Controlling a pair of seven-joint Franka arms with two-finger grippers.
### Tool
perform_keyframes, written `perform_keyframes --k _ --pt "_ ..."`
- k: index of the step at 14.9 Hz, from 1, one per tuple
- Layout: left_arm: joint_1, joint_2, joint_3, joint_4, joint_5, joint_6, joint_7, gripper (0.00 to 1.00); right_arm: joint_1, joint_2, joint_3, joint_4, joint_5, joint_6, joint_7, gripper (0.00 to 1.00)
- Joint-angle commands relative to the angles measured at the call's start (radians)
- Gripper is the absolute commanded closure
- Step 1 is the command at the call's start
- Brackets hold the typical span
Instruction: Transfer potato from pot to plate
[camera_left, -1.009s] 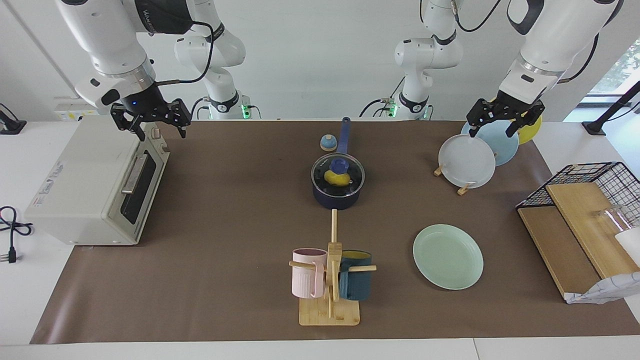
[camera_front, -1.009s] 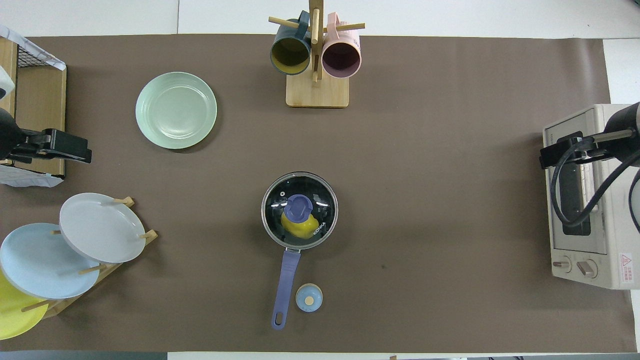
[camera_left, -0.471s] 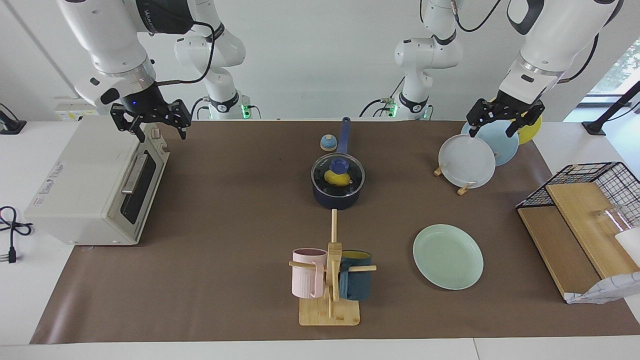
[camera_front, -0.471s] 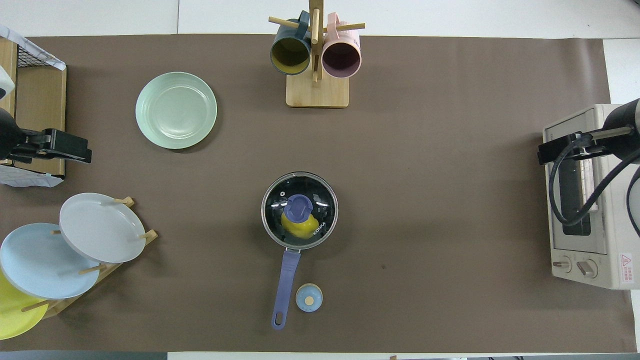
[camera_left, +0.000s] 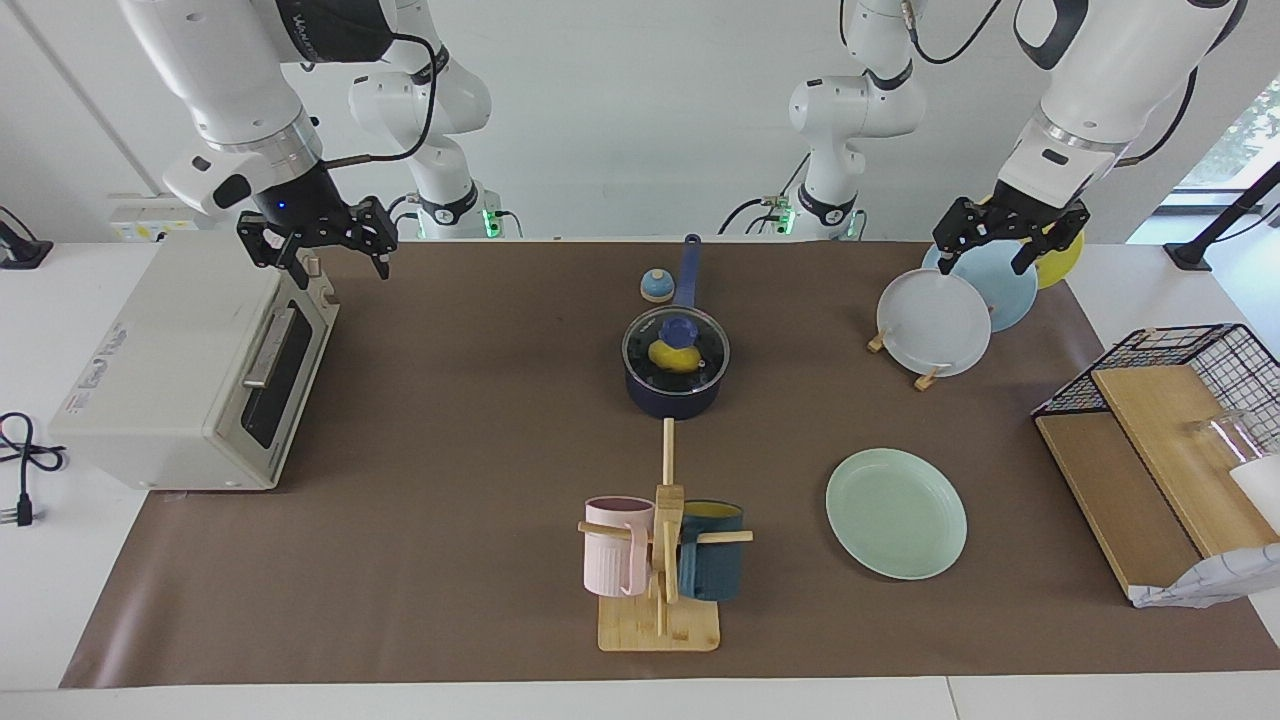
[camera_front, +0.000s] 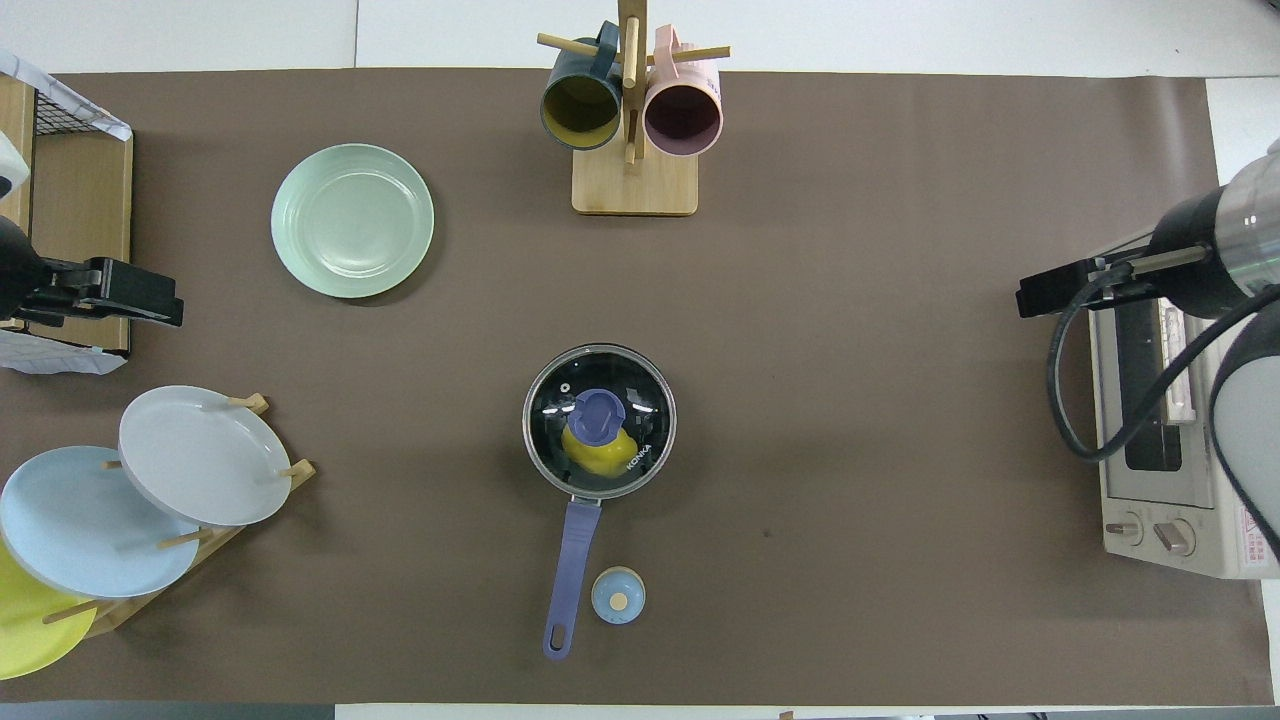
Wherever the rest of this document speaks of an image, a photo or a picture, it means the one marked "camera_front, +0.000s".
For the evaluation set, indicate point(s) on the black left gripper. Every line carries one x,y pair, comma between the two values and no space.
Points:
140,285

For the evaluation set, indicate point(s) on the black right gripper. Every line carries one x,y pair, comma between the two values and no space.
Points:
1060,285

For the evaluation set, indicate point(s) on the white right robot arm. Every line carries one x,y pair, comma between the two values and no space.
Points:
1255,400

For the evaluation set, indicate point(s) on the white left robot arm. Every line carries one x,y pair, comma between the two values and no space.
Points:
10,160

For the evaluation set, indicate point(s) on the grey plate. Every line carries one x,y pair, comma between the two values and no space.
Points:
205,455

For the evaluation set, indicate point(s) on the green plate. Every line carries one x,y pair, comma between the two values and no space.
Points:
352,220

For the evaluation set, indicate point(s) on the light blue plate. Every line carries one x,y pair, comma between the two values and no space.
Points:
80,525

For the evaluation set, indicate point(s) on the wooden plate rack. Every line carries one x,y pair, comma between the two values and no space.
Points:
118,612

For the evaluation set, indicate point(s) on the yellow plate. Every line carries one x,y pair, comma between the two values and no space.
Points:
25,635

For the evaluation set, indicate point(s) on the white checked cloth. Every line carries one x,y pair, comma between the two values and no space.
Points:
50,355
60,90

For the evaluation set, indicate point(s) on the beige toaster oven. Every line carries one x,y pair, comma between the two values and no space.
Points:
1150,500

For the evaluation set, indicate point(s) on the brown table mat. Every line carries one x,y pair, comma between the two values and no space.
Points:
850,400

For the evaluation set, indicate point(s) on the pink mug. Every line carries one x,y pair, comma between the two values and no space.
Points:
683,115

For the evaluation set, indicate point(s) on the wooden mug tree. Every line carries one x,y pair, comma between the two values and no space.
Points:
635,190

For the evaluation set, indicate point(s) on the dark teal mug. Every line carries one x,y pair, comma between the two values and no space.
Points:
580,105

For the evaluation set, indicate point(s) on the dark blue saucepan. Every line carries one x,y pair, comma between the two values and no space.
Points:
575,570

